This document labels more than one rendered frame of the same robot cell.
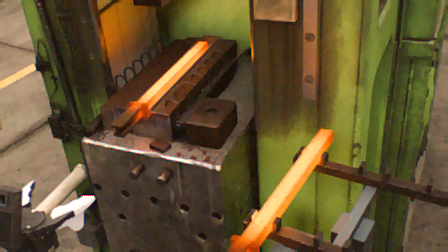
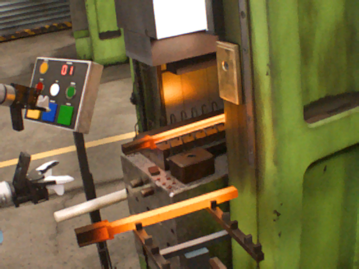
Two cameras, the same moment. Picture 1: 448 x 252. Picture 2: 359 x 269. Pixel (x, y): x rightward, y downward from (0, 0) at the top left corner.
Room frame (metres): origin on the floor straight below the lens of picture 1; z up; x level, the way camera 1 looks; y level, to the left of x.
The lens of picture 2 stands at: (-0.27, -0.84, 1.71)
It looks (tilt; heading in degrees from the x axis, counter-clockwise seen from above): 24 degrees down; 29
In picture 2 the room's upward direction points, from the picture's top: 6 degrees counter-clockwise
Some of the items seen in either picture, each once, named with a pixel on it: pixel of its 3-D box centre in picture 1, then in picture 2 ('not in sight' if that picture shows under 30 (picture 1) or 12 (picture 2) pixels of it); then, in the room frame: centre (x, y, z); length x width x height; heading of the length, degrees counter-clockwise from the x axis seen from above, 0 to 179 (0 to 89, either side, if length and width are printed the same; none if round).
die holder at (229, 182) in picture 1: (203, 161); (217, 202); (1.28, -0.11, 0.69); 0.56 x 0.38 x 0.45; 147
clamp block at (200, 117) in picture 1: (212, 122); (192, 165); (1.08, -0.12, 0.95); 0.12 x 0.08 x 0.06; 147
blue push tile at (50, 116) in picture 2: not in sight; (50, 112); (1.24, 0.59, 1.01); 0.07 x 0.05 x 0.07; 82
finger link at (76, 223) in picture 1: (75, 217); (59, 186); (0.78, 0.19, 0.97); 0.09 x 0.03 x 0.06; 111
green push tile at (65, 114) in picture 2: not in sight; (66, 115); (1.22, 0.50, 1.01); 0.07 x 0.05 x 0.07; 82
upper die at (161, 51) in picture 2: not in sight; (193, 34); (1.30, -0.05, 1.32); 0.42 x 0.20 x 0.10; 147
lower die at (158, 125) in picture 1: (173, 80); (202, 132); (1.30, -0.05, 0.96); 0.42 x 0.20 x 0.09; 147
